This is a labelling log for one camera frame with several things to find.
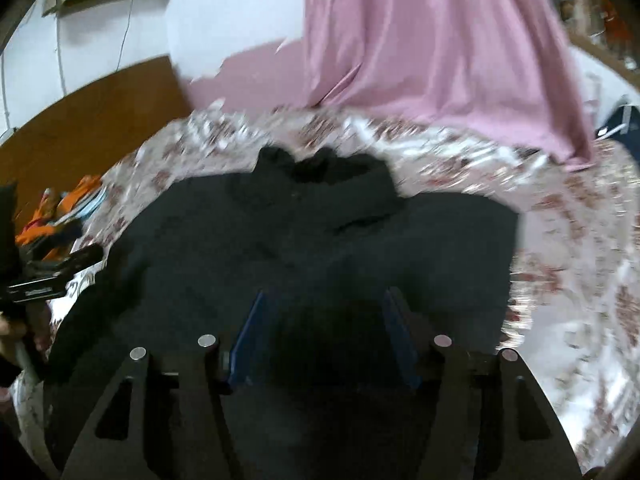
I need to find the black padded jacket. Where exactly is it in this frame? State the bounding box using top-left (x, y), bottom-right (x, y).
top-left (44, 148), bottom-right (518, 479)

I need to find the white wall cable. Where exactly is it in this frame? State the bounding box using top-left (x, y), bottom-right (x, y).
top-left (0, 0), bottom-right (139, 131)

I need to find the left hand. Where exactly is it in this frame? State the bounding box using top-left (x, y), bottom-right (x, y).
top-left (1, 302), bottom-right (51, 365)

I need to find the pink curtain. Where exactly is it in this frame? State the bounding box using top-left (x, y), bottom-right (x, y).
top-left (304, 0), bottom-right (594, 170)

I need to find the floral satin bedspread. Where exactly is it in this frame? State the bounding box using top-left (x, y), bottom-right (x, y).
top-left (1, 110), bottom-right (639, 479)

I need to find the navy blue backpack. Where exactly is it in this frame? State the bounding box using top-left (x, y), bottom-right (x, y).
top-left (596, 103), bottom-right (640, 164)

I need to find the orange clothes pile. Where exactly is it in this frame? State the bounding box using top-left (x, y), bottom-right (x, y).
top-left (15, 176), bottom-right (106, 261)

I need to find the brown wooden headboard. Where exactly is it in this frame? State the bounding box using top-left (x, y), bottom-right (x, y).
top-left (0, 56), bottom-right (192, 229)

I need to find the barred wooden window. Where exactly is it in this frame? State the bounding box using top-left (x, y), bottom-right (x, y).
top-left (551, 0), bottom-right (639, 86)

